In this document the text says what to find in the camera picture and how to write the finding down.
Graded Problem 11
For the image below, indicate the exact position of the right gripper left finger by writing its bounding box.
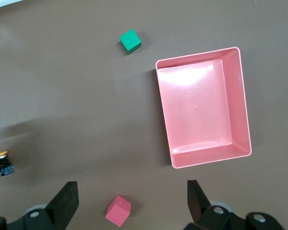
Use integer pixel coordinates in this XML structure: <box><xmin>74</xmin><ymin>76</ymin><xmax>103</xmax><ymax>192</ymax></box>
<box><xmin>0</xmin><ymin>181</ymin><xmax>80</xmax><ymax>230</ymax></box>

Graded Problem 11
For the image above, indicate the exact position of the orange push button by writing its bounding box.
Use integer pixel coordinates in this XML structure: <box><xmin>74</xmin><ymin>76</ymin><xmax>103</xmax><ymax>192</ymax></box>
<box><xmin>0</xmin><ymin>150</ymin><xmax>15</xmax><ymax>178</ymax></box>

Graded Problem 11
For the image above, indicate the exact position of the pink plastic bin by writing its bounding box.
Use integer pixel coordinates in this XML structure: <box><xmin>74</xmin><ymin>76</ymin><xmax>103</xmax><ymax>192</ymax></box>
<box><xmin>155</xmin><ymin>46</ymin><xmax>252</xmax><ymax>170</ymax></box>

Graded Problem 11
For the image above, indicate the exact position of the pink foam cube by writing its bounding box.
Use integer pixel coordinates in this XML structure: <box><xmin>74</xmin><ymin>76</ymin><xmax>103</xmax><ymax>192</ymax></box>
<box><xmin>105</xmin><ymin>195</ymin><xmax>132</xmax><ymax>228</ymax></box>

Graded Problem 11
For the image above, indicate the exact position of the green foam cube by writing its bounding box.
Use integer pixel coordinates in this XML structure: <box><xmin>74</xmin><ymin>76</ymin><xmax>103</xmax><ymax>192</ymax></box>
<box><xmin>119</xmin><ymin>28</ymin><xmax>142</xmax><ymax>55</ymax></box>

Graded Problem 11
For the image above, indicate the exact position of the brown table mat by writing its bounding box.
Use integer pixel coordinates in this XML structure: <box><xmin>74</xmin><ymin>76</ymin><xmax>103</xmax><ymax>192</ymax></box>
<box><xmin>0</xmin><ymin>0</ymin><xmax>288</xmax><ymax>230</ymax></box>

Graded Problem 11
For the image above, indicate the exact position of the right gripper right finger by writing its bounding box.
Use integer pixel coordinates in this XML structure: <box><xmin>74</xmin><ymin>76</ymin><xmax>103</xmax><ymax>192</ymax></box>
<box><xmin>186</xmin><ymin>179</ymin><xmax>287</xmax><ymax>230</ymax></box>

